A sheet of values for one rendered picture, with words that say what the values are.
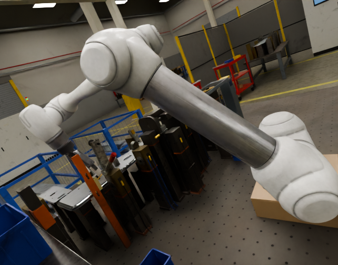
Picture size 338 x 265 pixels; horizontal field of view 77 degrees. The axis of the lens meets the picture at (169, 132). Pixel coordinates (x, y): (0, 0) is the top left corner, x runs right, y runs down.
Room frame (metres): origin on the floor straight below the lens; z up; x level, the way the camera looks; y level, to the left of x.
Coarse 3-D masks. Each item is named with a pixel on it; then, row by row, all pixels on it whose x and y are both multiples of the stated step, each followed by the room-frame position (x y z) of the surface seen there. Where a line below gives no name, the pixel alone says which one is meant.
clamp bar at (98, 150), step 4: (92, 140) 0.93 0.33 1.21; (96, 140) 0.90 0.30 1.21; (88, 144) 0.92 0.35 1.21; (92, 144) 0.89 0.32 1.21; (96, 144) 0.89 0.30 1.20; (100, 144) 0.91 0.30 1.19; (92, 148) 0.90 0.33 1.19; (96, 148) 0.90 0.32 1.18; (100, 148) 0.91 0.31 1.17; (96, 152) 0.89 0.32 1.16; (100, 152) 0.90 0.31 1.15; (104, 152) 0.92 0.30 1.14; (96, 156) 0.91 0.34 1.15; (100, 156) 0.90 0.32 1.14; (104, 156) 0.91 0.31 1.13; (100, 160) 0.90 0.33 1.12; (104, 160) 0.91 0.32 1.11; (100, 164) 0.91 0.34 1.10; (104, 164) 0.91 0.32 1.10; (104, 168) 0.90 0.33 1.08
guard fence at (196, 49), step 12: (180, 36) 5.99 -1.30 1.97; (192, 36) 6.46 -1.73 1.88; (204, 36) 6.98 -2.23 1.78; (216, 36) 7.60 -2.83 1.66; (180, 48) 5.85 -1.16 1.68; (192, 48) 6.29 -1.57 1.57; (204, 48) 6.79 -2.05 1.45; (216, 48) 7.39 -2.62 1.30; (228, 48) 8.11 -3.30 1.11; (192, 60) 6.13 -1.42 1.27; (204, 60) 6.61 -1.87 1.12; (216, 60) 7.18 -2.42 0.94; (192, 72) 5.98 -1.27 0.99; (204, 72) 6.44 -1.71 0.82; (216, 72) 6.98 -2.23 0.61; (228, 72) 7.64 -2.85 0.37; (204, 84) 6.26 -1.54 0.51
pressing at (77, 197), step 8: (128, 152) 1.25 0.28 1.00; (120, 160) 1.17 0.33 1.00; (128, 160) 1.11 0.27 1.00; (120, 168) 1.04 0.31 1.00; (104, 184) 0.93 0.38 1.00; (72, 192) 1.00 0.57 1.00; (80, 192) 0.96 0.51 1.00; (88, 192) 0.91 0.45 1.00; (64, 200) 0.94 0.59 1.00; (72, 200) 0.90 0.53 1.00; (80, 200) 0.87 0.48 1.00; (64, 208) 0.88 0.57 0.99; (72, 208) 0.83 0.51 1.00
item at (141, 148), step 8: (136, 152) 0.99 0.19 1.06; (144, 152) 0.97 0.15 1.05; (136, 160) 1.01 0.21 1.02; (144, 160) 0.97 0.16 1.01; (152, 160) 0.99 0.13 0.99; (144, 168) 0.99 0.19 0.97; (152, 168) 0.97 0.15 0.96; (152, 176) 0.98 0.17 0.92; (160, 176) 1.00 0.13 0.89; (152, 184) 1.00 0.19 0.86; (160, 184) 0.97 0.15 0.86; (160, 192) 0.98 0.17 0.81; (168, 192) 0.99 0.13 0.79; (160, 200) 0.99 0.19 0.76; (168, 200) 0.98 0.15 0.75; (160, 208) 1.01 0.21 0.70; (168, 208) 0.97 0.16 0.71; (176, 208) 0.96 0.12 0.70
